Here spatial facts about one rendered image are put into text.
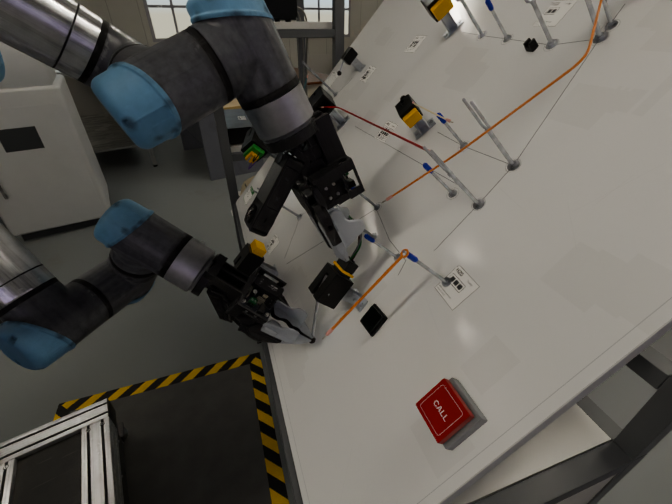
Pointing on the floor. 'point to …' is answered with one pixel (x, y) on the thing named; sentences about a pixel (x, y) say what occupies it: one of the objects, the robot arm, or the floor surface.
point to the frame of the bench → (574, 470)
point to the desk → (199, 132)
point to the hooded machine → (44, 153)
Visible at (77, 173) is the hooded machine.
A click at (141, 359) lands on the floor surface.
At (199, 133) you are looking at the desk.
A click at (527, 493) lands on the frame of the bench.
